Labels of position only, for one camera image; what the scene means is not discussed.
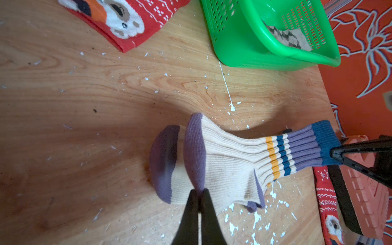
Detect red christmas sock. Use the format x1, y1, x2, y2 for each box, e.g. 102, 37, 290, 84
312, 166, 344, 245

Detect green plastic basket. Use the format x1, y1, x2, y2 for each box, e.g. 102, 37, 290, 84
201, 1, 341, 71

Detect orange plastic tool case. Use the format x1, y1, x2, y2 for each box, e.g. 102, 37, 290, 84
328, 135, 391, 239

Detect cream striped sock purple toe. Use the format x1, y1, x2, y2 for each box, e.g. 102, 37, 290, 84
184, 113, 341, 212

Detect brown argyle sock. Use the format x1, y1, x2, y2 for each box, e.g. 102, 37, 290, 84
263, 22, 312, 52

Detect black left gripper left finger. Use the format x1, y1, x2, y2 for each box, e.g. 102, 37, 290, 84
172, 190, 199, 245

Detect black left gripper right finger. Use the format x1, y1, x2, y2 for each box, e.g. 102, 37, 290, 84
200, 189, 227, 245

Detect red snowflake sock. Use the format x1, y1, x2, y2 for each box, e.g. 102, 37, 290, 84
58, 0, 190, 53

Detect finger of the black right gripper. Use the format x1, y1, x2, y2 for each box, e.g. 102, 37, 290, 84
330, 136, 392, 188

